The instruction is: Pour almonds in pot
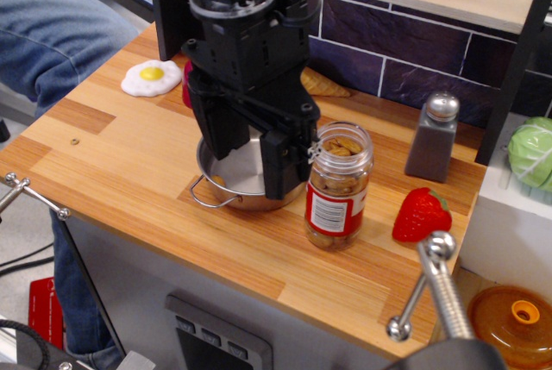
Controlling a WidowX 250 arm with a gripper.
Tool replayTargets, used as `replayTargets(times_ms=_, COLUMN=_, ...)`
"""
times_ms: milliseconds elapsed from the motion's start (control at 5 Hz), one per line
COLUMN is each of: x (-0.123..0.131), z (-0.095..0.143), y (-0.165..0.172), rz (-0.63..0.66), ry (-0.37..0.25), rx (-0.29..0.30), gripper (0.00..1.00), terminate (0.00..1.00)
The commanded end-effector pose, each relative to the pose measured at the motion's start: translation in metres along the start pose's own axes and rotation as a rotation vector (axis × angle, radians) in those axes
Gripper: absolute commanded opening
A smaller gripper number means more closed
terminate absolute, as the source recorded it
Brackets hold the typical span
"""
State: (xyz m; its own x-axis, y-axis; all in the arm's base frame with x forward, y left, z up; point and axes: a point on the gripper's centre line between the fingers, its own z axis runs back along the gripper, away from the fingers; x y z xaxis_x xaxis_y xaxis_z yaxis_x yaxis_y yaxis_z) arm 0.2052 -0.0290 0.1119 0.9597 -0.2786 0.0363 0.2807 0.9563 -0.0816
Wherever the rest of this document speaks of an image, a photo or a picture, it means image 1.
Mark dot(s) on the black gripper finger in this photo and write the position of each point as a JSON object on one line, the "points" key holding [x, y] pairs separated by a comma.
{"points": [[285, 163], [222, 127]]}

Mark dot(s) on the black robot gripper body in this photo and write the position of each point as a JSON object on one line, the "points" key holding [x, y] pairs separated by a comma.
{"points": [[256, 52]]}

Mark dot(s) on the clear almond jar red label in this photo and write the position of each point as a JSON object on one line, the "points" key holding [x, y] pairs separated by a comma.
{"points": [[336, 193]]}

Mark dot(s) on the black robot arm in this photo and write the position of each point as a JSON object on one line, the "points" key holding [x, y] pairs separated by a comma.
{"points": [[246, 74]]}

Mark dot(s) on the stainless steel pot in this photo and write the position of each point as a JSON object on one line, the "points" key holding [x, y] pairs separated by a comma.
{"points": [[237, 180]]}

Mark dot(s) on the orange pot lid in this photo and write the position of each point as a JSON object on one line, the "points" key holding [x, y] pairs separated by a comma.
{"points": [[515, 321]]}

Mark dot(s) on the toy fried egg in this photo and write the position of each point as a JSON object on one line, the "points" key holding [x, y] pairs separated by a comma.
{"points": [[151, 78]]}

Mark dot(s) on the grey shaker with metal cap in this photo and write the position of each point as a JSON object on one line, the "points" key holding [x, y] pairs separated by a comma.
{"points": [[433, 142]]}

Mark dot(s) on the red toy strawberry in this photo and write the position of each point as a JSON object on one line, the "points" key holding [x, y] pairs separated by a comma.
{"points": [[422, 212]]}

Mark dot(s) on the right metal clamp screw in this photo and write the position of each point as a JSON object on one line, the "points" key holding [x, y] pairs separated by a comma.
{"points": [[434, 253]]}

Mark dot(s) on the metal clamp screw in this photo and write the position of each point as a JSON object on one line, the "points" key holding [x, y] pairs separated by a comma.
{"points": [[434, 253], [20, 187]]}

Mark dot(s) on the left metal clamp screw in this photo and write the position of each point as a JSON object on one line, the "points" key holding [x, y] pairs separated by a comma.
{"points": [[20, 187]]}

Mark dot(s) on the grey oven control panel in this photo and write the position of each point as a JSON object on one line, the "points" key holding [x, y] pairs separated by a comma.
{"points": [[206, 341]]}

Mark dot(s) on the green toy cabbage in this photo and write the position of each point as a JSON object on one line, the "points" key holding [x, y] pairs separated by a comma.
{"points": [[529, 153]]}

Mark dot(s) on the red box on floor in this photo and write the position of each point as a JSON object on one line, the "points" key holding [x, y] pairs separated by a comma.
{"points": [[44, 312]]}

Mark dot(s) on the black shelf post left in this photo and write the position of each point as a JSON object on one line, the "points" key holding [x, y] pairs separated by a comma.
{"points": [[175, 25]]}

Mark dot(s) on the black shelf post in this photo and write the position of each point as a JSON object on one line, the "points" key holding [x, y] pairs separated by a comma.
{"points": [[525, 46], [175, 25]]}

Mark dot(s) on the black shelf post right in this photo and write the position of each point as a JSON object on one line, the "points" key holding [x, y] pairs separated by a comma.
{"points": [[525, 46]]}

